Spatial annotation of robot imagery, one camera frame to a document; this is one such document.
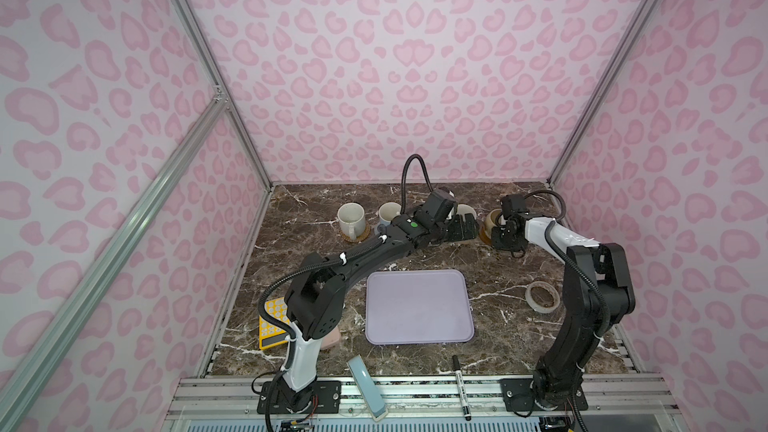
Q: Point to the lavender plastic tray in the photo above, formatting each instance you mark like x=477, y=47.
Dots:
x=418, y=307

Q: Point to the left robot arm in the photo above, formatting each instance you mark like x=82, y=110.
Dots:
x=308, y=303

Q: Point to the light blue mug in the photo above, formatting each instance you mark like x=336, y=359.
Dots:
x=386, y=213

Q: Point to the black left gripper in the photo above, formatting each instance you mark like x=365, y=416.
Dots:
x=460, y=233

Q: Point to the left diagonal aluminium strut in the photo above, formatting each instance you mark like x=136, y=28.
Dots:
x=40, y=364

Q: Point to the black marker pen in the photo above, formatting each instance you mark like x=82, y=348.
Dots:
x=461, y=388

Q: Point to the yellow calculator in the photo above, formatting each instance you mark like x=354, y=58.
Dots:
x=270, y=335

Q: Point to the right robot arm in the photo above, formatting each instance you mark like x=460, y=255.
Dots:
x=597, y=293

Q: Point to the lavender mug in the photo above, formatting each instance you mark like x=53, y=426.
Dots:
x=463, y=210

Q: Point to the orange woven rattan coaster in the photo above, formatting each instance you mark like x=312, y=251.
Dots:
x=355, y=233

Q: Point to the round brown cork coaster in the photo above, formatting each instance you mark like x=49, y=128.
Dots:
x=484, y=236

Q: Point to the white speckled mug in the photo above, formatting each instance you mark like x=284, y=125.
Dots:
x=350, y=213

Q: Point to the light blue whiteboard eraser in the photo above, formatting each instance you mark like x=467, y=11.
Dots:
x=368, y=389

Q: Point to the pink pencil case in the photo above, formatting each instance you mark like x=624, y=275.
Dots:
x=332, y=339

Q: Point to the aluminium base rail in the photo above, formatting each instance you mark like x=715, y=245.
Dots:
x=618, y=402

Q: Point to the white tape roll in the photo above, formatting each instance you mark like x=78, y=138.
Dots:
x=542, y=297

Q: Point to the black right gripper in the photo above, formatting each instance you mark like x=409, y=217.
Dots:
x=496, y=231

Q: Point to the yellow beige mug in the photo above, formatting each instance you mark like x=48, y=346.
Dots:
x=493, y=219

